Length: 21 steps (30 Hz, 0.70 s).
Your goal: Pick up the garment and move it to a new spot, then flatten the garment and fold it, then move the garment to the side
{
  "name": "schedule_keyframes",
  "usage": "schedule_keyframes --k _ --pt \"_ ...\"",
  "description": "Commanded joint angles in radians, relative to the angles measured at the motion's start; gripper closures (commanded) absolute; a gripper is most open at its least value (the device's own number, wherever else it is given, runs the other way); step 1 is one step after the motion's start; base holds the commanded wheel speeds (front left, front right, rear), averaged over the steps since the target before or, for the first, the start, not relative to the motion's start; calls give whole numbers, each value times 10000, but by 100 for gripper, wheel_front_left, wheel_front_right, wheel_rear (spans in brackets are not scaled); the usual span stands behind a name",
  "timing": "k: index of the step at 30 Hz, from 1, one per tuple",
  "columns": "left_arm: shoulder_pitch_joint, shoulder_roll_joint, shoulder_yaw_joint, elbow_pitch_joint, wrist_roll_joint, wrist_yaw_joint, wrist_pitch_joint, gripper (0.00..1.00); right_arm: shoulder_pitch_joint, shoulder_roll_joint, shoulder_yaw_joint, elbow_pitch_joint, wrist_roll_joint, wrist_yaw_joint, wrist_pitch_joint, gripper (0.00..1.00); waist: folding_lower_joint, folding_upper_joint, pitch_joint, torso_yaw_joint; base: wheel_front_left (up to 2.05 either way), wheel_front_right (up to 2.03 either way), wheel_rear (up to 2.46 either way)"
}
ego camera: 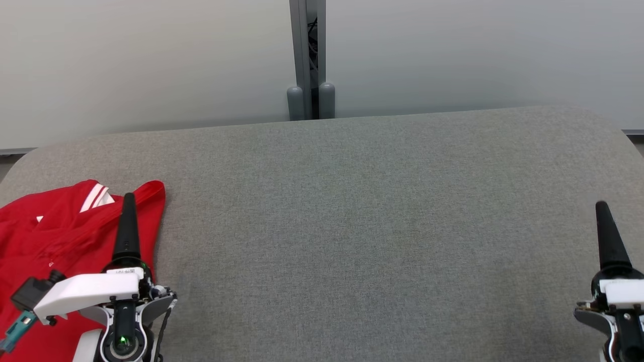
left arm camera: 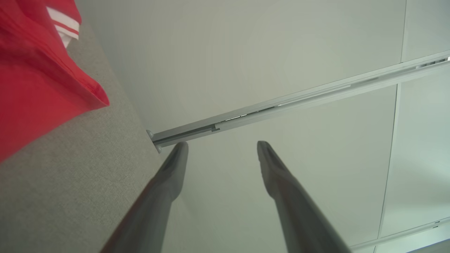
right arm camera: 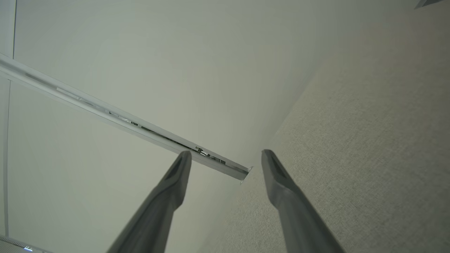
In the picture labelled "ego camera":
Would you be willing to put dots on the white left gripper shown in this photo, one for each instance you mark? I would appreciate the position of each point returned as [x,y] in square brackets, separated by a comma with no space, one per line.
[85,291]

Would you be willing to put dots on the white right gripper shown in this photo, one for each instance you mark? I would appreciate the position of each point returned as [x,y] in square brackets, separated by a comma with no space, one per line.
[624,291]

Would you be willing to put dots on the red white basketball jersey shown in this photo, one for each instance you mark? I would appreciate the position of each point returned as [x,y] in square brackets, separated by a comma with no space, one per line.
[55,241]

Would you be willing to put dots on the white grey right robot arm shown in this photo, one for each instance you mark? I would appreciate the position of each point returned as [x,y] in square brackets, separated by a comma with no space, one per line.
[629,337]

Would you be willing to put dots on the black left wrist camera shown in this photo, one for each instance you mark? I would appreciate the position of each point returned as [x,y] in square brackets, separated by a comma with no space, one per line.
[32,291]

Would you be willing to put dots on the grey cylindrical post foot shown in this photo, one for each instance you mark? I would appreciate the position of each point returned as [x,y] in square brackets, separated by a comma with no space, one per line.
[327,100]
[295,103]

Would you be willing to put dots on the grey partition post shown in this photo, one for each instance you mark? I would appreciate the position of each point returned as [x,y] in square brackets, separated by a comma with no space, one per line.
[301,50]

